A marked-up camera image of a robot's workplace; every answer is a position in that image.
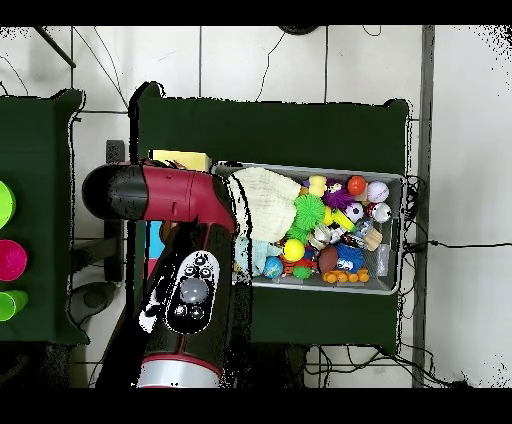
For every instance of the yellow plush duck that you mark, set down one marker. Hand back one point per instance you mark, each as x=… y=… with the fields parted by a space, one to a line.
x=317 y=184

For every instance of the lime green plastic cup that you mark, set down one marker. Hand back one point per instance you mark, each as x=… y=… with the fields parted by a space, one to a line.
x=6 y=204
x=10 y=306

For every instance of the white baseball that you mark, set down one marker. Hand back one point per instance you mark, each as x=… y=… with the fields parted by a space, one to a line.
x=378 y=192

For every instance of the grey stand base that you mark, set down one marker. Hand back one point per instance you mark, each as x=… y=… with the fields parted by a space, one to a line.
x=94 y=298

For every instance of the silver mesh bin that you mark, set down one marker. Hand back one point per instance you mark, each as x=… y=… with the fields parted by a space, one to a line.
x=386 y=276

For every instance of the cream muslin cloth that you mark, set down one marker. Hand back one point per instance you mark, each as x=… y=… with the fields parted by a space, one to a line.
x=272 y=204

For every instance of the orange smooth ball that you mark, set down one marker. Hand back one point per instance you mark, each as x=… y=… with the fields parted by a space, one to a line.
x=356 y=185

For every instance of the black diagonal rod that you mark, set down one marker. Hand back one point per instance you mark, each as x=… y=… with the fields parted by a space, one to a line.
x=54 y=46

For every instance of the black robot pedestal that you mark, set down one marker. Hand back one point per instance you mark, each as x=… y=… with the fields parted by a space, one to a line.
x=272 y=368

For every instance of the dark green table cloth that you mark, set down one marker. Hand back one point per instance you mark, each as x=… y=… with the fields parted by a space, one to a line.
x=260 y=132
x=36 y=140

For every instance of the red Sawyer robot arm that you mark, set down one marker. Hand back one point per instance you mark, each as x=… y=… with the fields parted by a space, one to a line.
x=172 y=196

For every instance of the yellow smooth ball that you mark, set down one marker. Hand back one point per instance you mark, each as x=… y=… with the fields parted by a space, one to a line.
x=293 y=250

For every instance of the black round fixture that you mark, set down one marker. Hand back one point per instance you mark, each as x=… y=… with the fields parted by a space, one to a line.
x=298 y=29

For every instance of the wooden three-hole box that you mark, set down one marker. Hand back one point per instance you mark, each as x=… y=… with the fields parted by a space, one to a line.
x=200 y=160

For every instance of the blue spiky rubber ball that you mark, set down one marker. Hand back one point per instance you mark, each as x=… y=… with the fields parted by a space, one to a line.
x=350 y=254

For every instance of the pink plastic cup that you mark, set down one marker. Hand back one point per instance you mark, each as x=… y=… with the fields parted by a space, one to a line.
x=12 y=260

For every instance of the black upright panel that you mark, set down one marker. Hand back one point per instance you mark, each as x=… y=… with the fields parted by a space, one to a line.
x=115 y=152

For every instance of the green spiky rubber ball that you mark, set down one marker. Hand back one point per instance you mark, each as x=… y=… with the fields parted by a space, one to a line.
x=309 y=212

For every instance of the light blue fluffy cloth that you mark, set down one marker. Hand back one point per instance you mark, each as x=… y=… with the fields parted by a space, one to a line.
x=260 y=254

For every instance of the brown toy football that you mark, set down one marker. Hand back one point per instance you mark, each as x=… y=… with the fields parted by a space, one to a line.
x=328 y=259

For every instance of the purple spiky monster toy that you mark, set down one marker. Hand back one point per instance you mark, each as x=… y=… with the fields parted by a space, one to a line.
x=336 y=198

